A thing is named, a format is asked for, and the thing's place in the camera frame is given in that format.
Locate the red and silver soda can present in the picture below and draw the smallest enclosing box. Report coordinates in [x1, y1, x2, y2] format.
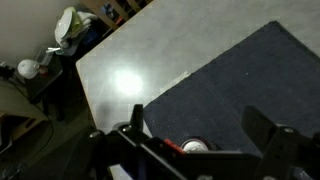
[181, 136, 212, 152]

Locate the stack of white plates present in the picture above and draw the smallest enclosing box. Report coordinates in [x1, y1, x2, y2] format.
[54, 7, 98, 56]

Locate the orange red straw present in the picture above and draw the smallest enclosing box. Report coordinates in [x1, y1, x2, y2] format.
[164, 139, 186, 154]

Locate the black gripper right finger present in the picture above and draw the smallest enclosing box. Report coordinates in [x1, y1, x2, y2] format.
[241, 106, 320, 180]

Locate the white round lamp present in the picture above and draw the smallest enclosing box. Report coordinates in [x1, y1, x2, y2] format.
[18, 59, 40, 79]

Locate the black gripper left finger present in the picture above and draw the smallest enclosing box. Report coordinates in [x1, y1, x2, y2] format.
[90, 104, 150, 180]

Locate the black side table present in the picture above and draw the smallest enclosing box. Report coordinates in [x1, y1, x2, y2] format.
[25, 55, 64, 121]

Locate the dark blue mat, can side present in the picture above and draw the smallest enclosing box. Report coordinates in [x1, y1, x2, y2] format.
[144, 21, 320, 154]

